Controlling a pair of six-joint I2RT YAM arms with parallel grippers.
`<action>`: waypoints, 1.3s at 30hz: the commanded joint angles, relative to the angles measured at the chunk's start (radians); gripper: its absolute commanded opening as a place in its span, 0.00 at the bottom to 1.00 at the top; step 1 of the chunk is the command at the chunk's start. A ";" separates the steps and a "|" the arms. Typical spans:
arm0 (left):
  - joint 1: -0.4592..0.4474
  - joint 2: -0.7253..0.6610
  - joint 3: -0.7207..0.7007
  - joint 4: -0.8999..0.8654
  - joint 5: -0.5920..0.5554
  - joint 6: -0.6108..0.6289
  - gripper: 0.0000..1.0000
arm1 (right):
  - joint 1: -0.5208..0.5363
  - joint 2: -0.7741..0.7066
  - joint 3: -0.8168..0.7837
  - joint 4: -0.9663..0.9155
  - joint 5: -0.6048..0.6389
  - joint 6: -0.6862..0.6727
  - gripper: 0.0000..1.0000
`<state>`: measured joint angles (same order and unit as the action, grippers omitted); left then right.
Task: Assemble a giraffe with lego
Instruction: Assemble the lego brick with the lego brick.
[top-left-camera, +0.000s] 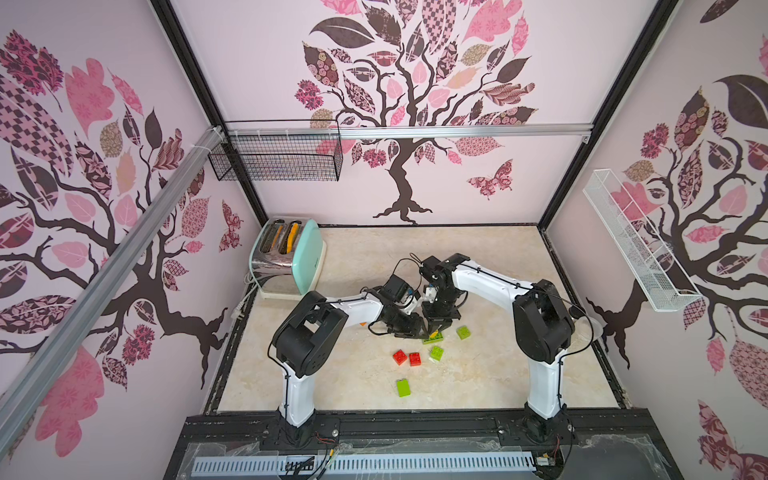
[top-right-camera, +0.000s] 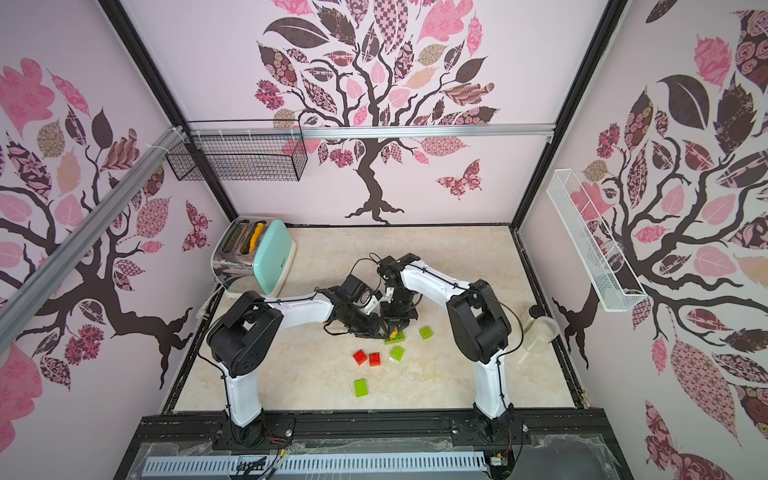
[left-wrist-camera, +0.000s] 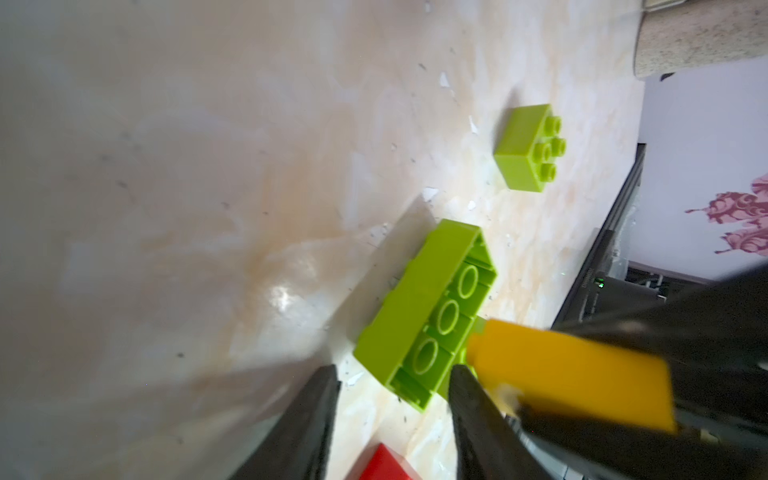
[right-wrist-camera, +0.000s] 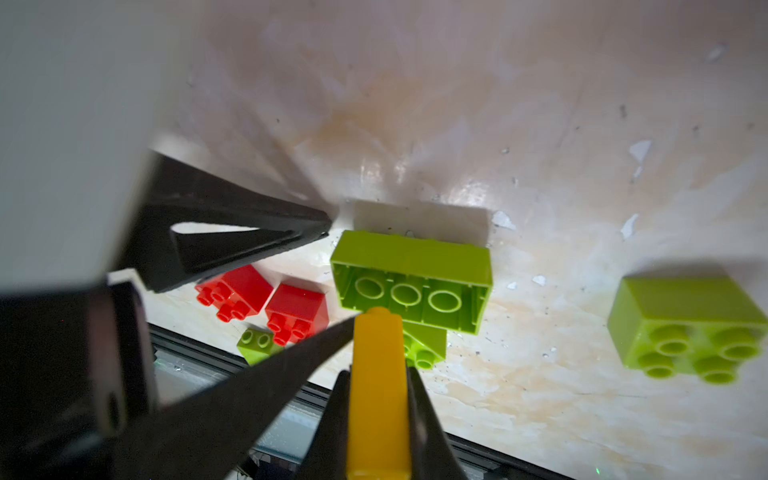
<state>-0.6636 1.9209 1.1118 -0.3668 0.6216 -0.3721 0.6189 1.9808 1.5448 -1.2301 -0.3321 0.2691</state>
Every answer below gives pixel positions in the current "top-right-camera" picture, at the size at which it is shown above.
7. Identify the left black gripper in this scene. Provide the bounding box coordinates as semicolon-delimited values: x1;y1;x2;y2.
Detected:
338;305;388;342

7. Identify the long green lego brick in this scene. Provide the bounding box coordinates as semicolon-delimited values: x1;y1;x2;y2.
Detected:
384;330;405;345

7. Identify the green lego brick front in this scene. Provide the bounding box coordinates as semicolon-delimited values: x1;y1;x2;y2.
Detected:
353;379;369;398

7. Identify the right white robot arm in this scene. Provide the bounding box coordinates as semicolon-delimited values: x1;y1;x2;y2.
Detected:
377;253;514;441

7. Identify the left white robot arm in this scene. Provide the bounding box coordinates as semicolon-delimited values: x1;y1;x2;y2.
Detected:
206;275;382;448

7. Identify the green square lego brick right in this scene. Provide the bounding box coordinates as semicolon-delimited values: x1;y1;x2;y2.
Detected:
419;326;433;340

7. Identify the green square lego brick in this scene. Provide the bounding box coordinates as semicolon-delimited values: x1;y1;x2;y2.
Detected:
389;346;405;362
419;326;433;340

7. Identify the green square lego brick middle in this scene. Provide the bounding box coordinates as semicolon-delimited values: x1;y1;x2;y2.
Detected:
389;346;405;362

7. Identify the red lego brick left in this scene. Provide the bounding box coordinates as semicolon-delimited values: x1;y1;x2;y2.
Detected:
353;350;368;365

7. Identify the mint green toaster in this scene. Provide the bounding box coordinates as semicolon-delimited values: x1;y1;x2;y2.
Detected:
211;216;297;298

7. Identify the clear plastic cup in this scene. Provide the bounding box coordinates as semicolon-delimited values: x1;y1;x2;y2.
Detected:
519;316;560;363

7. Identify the white slotted cable duct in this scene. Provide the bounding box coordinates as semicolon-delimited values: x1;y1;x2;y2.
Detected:
138;452;488;479

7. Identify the black wire basket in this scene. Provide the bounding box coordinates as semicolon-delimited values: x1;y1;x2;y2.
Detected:
165;118;309;182

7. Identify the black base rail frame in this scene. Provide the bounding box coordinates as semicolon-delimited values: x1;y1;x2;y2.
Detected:
115;408;633;479

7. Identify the white wire shelf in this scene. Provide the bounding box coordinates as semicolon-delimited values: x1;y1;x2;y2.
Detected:
546;169;648;313

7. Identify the aluminium rail back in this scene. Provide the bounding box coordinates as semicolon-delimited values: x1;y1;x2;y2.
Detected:
191;123;556;140

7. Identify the aluminium rail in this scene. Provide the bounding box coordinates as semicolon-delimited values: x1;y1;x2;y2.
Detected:
191;123;556;140
1;126;184;350

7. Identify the aluminium rail left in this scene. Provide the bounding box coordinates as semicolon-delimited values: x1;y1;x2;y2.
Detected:
1;126;184;350

